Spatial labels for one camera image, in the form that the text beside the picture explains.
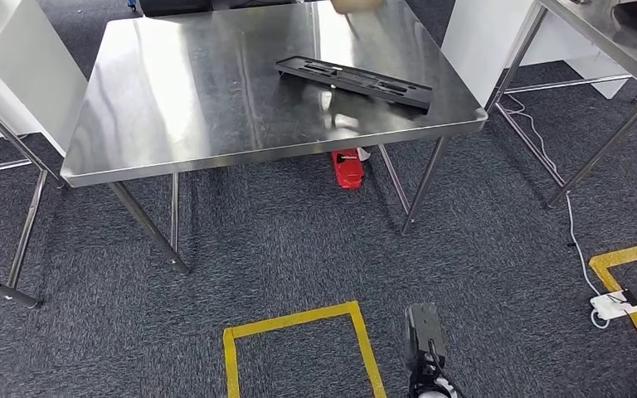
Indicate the stainless steel workbench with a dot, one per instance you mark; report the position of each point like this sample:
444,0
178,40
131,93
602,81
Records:
186,82

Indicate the black plastic car part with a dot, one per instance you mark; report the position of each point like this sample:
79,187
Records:
406,93

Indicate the brown cardboard box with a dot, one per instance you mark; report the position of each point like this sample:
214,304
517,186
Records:
357,4

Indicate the red plastic container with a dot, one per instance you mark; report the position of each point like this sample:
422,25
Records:
347,170

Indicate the yellow floor tape square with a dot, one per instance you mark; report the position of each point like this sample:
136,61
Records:
296,317
626,254

